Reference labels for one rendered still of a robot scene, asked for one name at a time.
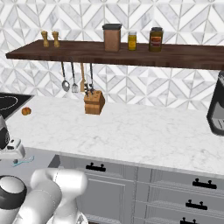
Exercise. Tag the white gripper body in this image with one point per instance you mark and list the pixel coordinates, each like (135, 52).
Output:
(11, 153)

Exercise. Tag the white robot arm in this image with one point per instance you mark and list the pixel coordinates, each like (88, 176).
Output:
(49, 189)

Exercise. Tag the teal peeler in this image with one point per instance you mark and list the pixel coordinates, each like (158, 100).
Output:
(25, 160)

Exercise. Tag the grey drawer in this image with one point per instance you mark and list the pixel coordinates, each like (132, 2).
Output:
(38, 163)
(160, 217)
(166, 198)
(169, 179)
(122, 170)

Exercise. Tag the grey drawer front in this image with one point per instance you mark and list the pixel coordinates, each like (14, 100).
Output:
(169, 179)
(122, 170)
(160, 217)
(166, 198)

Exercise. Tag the small orange fruit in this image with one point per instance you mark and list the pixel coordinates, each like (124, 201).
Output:
(26, 111)

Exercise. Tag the black hob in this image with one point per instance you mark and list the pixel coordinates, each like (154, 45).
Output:
(11, 103)

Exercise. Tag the metal ladle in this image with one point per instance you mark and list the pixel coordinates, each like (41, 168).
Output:
(65, 85)

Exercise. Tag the metal spatula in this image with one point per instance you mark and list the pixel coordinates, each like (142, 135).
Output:
(74, 87)

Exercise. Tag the wooden knife block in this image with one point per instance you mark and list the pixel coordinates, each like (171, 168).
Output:
(94, 103)

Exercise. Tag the wooden spatula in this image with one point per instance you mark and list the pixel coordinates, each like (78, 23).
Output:
(82, 84)

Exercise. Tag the grey cupboard door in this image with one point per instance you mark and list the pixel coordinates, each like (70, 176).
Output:
(108, 201)

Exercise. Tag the dark hanging utensil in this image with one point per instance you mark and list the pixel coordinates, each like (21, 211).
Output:
(91, 75)

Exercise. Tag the wooden pepper mill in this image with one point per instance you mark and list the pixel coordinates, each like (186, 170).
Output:
(55, 39)
(45, 39)

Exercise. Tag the dark wooden shelf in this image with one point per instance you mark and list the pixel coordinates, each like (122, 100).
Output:
(116, 55)

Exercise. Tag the brown canister with black lid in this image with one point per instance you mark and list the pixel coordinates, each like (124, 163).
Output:
(112, 39)

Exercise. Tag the small yellow jar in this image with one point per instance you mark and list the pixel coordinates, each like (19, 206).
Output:
(132, 41)

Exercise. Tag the dark jar with red label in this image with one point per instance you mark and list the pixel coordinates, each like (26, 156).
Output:
(155, 40)

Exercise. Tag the black coffee machine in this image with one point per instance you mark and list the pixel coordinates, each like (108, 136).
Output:
(217, 110)

